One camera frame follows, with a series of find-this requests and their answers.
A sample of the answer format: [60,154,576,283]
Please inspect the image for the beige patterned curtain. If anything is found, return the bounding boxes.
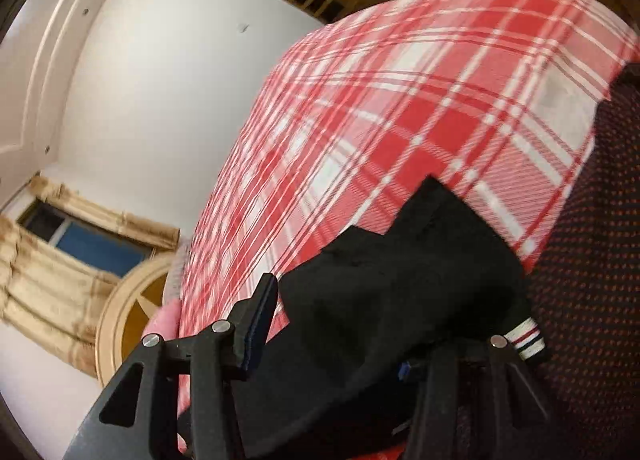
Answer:
[29,174,181,252]
[0,215,123,377]

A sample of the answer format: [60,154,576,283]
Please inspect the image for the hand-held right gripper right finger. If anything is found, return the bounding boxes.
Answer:
[397,334,553,460]

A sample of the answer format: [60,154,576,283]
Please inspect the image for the window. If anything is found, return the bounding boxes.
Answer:
[19,201,152,280]

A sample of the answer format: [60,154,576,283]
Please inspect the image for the red plaid bed sheet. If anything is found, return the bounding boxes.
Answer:
[172,0,640,460]

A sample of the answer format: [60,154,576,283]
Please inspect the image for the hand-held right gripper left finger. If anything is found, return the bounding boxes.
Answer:
[65,273,281,460]

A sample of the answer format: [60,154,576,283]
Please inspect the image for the black pants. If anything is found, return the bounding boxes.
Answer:
[177,175,551,460]

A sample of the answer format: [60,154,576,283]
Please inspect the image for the cream and brown headboard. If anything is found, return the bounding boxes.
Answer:
[95,255,177,382]

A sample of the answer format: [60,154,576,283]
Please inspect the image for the pink folded blanket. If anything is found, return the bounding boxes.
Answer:
[145,300,185,343]

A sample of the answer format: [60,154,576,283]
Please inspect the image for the dark dotted cloth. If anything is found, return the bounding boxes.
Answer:
[450,60,640,460]

